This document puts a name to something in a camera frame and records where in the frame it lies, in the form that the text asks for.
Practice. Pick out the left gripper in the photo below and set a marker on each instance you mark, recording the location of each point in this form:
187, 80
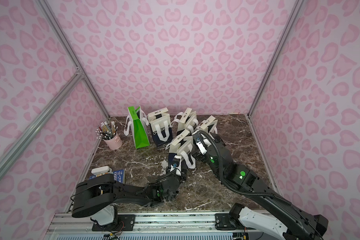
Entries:
176, 176

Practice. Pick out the beige navy bag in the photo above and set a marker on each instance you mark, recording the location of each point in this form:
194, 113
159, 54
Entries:
209, 125
161, 127
182, 146
186, 120

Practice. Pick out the green white takeout bag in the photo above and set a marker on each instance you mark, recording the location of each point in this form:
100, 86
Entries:
136, 125

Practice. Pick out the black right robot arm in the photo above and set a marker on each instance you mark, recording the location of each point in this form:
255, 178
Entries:
285, 221

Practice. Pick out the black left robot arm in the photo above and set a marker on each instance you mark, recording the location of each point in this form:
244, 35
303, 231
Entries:
94, 195

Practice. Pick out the illustrated paperback book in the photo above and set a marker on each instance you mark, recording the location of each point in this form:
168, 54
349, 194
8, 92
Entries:
119, 176

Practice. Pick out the white small box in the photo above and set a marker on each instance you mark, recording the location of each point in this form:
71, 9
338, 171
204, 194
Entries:
101, 170

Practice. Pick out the pink pencil cup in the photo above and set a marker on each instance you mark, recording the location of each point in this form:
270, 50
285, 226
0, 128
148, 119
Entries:
108, 133

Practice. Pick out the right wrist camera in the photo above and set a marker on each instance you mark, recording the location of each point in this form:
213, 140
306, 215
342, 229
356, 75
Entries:
199, 141

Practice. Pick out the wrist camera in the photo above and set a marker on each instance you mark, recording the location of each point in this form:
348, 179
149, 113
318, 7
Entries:
199, 141
175, 164

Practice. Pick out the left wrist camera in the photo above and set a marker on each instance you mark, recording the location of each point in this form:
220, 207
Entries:
175, 164

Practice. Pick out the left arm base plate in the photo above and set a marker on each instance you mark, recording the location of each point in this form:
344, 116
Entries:
120, 223

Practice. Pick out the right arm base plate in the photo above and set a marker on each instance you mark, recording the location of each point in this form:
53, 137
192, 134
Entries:
225, 222

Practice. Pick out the aluminium frame rail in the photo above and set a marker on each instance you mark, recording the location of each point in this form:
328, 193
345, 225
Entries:
8, 159

